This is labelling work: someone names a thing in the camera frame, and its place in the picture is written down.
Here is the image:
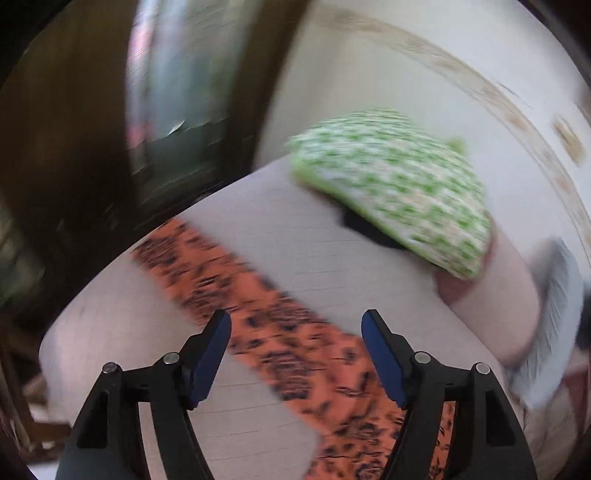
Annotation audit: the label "orange black floral garment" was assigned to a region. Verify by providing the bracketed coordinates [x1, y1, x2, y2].
[131, 219, 459, 480]

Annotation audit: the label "light blue pillow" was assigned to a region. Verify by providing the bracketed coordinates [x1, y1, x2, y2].
[508, 240, 585, 410]

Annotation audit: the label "green white patterned cloth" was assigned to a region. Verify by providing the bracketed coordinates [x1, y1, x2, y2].
[287, 108, 492, 280]

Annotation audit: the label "dark wooden mirror cabinet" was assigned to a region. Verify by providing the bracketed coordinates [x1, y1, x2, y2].
[1, 1, 308, 463]

